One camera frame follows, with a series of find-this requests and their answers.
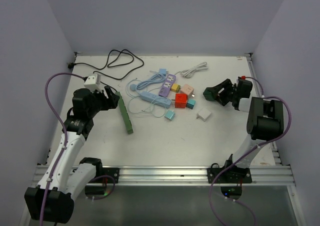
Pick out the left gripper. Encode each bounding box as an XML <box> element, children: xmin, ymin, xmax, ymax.
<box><xmin>87</xmin><ymin>86</ymin><xmax>119</xmax><ymax>118</ymax></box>

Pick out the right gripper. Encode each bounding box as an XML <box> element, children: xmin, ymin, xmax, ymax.
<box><xmin>208</xmin><ymin>79</ymin><xmax>239</xmax><ymax>106</ymax></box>

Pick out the dark green cube socket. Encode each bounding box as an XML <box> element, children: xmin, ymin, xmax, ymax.
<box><xmin>203</xmin><ymin>87</ymin><xmax>220</xmax><ymax>102</ymax></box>

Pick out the green power strip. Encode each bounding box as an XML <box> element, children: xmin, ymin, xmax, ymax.
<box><xmin>115</xmin><ymin>91</ymin><xmax>134</xmax><ymax>134</ymax></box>

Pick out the white Honor charger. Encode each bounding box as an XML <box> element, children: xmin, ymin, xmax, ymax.
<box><xmin>196</xmin><ymin>108</ymin><xmax>212</xmax><ymax>122</ymax></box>

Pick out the teal plug adapter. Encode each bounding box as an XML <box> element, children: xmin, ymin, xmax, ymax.
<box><xmin>186</xmin><ymin>99</ymin><xmax>196</xmax><ymax>109</ymax></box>

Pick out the pink cube socket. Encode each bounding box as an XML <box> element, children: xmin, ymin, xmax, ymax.
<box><xmin>180</xmin><ymin>84</ymin><xmax>195</xmax><ymax>98</ymax></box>

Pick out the red cube socket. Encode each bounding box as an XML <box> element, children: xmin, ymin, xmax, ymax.
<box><xmin>174</xmin><ymin>93</ymin><xmax>188</xmax><ymax>108</ymax></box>

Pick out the yellow plug adapter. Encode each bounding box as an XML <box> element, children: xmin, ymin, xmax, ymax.
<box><xmin>170</xmin><ymin>83</ymin><xmax>181</xmax><ymax>93</ymax></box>

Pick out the light blue power strip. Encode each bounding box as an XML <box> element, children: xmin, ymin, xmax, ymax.
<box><xmin>140</xmin><ymin>91</ymin><xmax>172</xmax><ymax>109</ymax></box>

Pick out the teal single port charger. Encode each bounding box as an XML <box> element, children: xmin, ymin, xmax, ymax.
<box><xmin>164</xmin><ymin>110</ymin><xmax>176</xmax><ymax>121</ymax></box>

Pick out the blue plug charger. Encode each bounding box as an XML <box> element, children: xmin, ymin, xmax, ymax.
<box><xmin>158</xmin><ymin>68</ymin><xmax>167</xmax><ymax>76</ymax></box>

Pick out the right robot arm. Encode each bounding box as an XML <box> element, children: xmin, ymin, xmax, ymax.
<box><xmin>203</xmin><ymin>76</ymin><xmax>285</xmax><ymax>183</ymax></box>

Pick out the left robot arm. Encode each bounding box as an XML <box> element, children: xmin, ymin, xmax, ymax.
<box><xmin>24</xmin><ymin>86</ymin><xmax>120</xmax><ymax>224</ymax></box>

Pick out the purple power strip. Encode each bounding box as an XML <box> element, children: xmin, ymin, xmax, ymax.
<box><xmin>158</xmin><ymin>74</ymin><xmax>176</xmax><ymax>97</ymax></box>

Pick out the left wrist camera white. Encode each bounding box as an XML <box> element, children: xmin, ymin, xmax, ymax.
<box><xmin>84</xmin><ymin>73</ymin><xmax>102</xmax><ymax>93</ymax></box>

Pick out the white power strip cord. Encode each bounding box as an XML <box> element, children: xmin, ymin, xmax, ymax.
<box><xmin>173</xmin><ymin>62</ymin><xmax>209</xmax><ymax>78</ymax></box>

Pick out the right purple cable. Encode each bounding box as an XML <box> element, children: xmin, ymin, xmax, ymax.
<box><xmin>208</xmin><ymin>76</ymin><xmax>293</xmax><ymax>226</ymax></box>

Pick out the light blue coiled cord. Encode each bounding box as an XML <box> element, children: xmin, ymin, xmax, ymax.
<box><xmin>128</xmin><ymin>76</ymin><xmax>166</xmax><ymax>90</ymax></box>

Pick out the black power cable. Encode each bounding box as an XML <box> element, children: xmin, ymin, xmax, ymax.
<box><xmin>67</xmin><ymin>48</ymin><xmax>146</xmax><ymax>89</ymax></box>

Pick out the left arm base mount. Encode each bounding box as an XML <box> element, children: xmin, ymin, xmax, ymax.
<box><xmin>80</xmin><ymin>157</ymin><xmax>120</xmax><ymax>184</ymax></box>

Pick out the aluminium front rail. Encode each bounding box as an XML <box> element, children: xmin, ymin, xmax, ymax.
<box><xmin>114</xmin><ymin>166</ymin><xmax>295</xmax><ymax>186</ymax></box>

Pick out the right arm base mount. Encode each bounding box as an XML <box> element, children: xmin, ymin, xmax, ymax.
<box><xmin>206</xmin><ymin>160</ymin><xmax>253</xmax><ymax>184</ymax></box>

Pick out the right aluminium side rail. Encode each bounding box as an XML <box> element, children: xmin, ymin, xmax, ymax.
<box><xmin>244</xmin><ymin>53</ymin><xmax>283</xmax><ymax>166</ymax></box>

